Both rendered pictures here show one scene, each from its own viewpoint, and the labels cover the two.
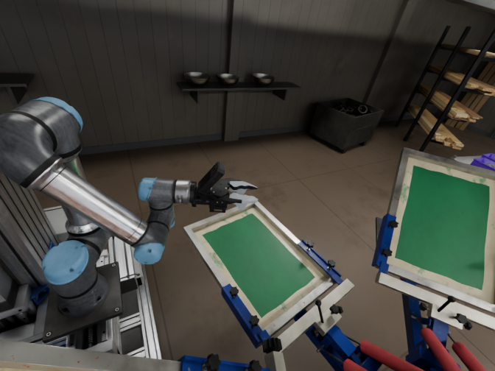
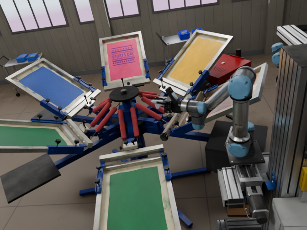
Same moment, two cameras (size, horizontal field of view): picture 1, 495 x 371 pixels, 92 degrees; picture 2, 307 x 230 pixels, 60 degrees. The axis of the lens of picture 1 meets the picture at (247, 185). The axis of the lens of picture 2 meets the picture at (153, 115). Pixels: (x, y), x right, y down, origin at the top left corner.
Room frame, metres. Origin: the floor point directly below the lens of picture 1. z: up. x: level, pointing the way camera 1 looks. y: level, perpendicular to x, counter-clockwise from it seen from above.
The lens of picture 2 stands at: (1.79, 0.98, 2.54)
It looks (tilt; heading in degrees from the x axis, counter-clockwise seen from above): 32 degrees down; 221
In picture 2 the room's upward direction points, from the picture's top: 10 degrees counter-clockwise
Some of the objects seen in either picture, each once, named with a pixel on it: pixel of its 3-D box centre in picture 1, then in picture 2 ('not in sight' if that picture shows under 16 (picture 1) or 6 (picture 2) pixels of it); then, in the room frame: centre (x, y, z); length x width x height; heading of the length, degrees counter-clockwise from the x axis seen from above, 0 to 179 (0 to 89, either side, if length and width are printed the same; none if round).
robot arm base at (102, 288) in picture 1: (81, 288); (244, 145); (0.40, 0.52, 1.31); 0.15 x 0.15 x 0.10
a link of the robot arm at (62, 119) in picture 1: (72, 190); (240, 116); (0.53, 0.53, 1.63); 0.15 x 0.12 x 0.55; 8
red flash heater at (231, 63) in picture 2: not in sight; (221, 68); (-1.22, -0.36, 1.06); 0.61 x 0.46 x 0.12; 161
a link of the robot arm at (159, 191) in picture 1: (159, 191); (197, 107); (0.57, 0.27, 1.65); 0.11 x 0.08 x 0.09; 98
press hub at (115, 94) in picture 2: not in sight; (135, 142); (0.12, -0.81, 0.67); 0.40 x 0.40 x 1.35
